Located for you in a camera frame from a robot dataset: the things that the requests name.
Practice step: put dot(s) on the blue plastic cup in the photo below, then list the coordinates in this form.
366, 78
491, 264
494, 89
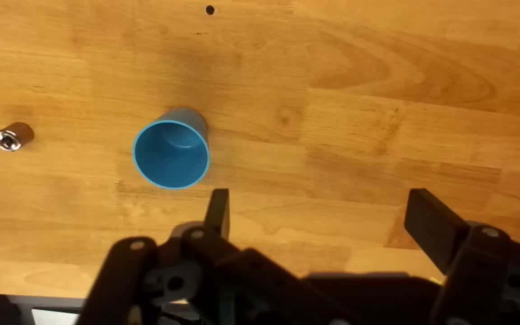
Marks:
171, 152

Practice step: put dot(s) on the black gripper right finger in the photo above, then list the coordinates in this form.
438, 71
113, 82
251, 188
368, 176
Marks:
480, 264

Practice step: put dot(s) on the small silver metal cylinder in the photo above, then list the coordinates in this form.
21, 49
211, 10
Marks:
14, 136

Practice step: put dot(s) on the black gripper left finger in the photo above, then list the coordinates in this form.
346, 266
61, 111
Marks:
142, 282

